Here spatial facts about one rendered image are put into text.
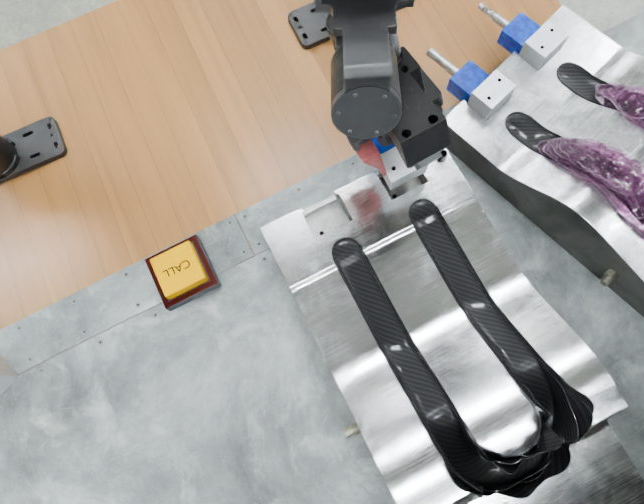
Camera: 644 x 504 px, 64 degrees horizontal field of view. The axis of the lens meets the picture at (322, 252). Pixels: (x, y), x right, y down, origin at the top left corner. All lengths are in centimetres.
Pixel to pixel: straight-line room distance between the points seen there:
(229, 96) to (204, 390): 44
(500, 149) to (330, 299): 31
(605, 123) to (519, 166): 12
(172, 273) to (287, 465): 29
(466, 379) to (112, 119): 64
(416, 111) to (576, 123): 37
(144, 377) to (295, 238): 29
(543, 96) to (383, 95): 42
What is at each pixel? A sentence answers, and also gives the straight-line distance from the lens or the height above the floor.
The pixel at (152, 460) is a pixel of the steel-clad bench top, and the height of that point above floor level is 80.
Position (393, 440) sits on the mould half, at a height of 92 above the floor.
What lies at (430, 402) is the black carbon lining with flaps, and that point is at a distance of 60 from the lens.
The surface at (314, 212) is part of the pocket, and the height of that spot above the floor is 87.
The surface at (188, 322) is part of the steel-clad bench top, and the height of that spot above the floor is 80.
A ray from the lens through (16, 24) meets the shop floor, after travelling 228.
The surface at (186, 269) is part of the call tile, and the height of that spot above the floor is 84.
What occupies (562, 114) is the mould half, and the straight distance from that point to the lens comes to 80.
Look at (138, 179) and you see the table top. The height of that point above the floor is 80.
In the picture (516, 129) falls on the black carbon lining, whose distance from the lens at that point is 77.
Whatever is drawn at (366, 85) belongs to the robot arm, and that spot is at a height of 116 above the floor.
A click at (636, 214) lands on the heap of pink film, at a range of 72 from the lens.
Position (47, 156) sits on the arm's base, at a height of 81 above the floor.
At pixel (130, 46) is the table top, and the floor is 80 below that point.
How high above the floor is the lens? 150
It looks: 75 degrees down
